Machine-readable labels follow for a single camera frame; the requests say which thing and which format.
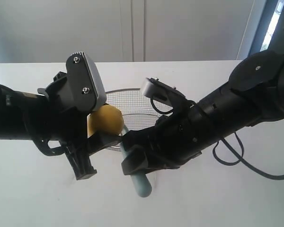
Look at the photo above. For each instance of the teal handled vegetable peeler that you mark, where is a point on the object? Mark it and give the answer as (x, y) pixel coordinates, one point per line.
(132, 165)

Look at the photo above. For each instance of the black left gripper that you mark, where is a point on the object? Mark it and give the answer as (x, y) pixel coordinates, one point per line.
(66, 124)

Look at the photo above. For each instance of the white cabinet doors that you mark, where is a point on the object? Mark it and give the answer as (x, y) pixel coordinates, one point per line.
(127, 30)

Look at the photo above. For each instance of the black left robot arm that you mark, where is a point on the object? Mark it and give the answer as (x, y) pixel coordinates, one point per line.
(23, 117)

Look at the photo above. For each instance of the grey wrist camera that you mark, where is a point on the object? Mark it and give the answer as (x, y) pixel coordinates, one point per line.
(86, 86)
(160, 92)

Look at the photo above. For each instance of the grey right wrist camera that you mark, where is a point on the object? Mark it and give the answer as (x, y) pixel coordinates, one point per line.
(160, 92)

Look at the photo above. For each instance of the yellow lemon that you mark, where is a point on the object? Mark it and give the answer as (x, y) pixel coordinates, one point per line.
(106, 119)

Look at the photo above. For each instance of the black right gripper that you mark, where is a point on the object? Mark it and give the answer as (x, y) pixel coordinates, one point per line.
(175, 139)

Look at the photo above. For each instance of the metal wire mesh basket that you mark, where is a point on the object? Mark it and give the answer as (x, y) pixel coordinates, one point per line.
(136, 109)

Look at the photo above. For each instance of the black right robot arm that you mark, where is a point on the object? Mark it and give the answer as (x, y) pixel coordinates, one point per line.
(254, 93)

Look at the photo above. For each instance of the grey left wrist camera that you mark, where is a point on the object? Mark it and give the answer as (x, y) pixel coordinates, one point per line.
(86, 86)

